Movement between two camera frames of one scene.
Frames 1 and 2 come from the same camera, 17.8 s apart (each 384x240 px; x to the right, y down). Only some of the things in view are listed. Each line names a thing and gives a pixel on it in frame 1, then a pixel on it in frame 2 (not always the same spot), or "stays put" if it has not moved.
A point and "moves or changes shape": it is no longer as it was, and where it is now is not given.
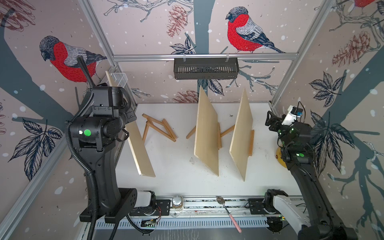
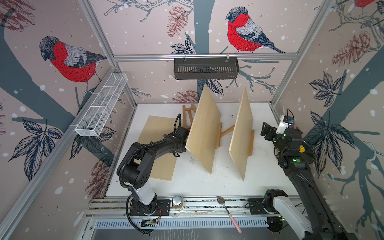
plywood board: (241, 147) stays put
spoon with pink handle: (220, 200) stays put
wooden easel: (251, 142) stays put
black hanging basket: (206, 68) stays put
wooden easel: (172, 136) to (190, 118)
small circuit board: (148, 223) stays put
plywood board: (137, 145) moves or changes shape
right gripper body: (278, 127) to (273, 131)
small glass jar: (177, 202) stays put
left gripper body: (127, 114) to (183, 148)
